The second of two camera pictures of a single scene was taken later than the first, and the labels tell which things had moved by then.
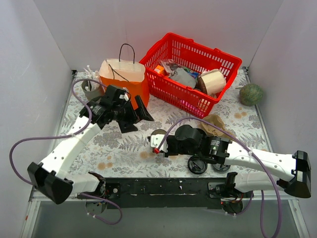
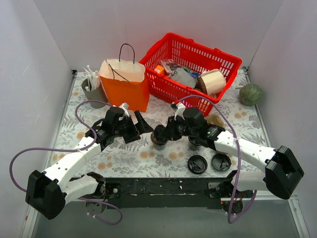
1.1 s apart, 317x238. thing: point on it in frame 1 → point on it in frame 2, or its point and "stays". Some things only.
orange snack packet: [159, 69] stays
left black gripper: [133, 115] → [133, 129]
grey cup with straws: [93, 90] stays
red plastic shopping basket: [188, 75] stays
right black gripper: [169, 145] → [169, 128]
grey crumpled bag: [184, 78] stays
